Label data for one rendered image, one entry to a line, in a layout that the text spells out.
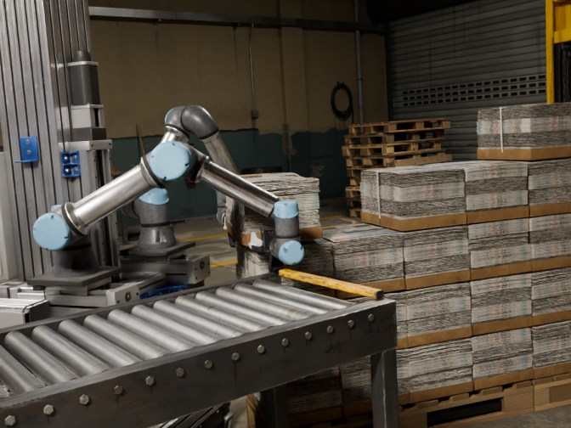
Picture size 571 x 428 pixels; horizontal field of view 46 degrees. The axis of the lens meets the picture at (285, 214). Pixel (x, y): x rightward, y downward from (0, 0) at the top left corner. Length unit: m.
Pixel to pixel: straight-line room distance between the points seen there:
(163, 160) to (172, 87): 7.59
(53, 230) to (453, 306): 1.54
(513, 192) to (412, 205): 0.46
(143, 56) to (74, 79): 6.94
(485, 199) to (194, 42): 7.48
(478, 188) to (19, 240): 1.77
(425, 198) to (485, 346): 0.68
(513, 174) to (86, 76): 1.69
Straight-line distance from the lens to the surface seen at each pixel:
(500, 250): 2.85
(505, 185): 2.83
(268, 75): 10.43
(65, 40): 2.59
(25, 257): 2.65
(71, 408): 1.32
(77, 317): 1.82
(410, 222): 2.61
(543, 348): 3.08
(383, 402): 1.78
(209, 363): 1.42
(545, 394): 3.15
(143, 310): 1.82
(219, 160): 2.86
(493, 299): 2.87
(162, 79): 9.53
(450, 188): 2.69
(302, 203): 2.43
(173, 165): 2.01
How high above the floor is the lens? 1.24
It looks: 7 degrees down
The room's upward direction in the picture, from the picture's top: 4 degrees counter-clockwise
